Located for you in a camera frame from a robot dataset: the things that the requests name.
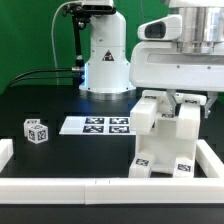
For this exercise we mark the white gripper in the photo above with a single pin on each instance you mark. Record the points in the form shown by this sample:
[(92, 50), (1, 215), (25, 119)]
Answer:
[(159, 65)]

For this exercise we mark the white chair side frame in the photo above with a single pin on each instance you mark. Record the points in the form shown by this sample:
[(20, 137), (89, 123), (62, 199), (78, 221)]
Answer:
[(154, 113)]

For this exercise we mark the small white cube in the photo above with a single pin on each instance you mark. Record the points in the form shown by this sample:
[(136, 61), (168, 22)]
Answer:
[(38, 133)]

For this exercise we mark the white chair seat block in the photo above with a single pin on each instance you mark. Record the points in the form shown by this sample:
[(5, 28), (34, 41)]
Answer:
[(166, 148)]

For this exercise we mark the white cube nut with tag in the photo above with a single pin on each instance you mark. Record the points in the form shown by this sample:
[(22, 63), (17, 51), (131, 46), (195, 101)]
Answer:
[(28, 123)]

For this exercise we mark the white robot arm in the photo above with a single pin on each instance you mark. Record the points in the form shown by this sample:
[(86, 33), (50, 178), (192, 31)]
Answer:
[(181, 51)]

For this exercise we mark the white flat chair panel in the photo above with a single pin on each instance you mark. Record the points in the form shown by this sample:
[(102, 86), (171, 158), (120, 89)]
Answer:
[(96, 125)]

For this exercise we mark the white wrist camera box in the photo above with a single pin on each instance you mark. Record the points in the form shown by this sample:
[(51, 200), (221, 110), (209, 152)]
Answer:
[(168, 28)]

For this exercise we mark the white border fence frame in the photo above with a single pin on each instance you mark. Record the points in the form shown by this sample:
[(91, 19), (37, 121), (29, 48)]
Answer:
[(209, 189)]

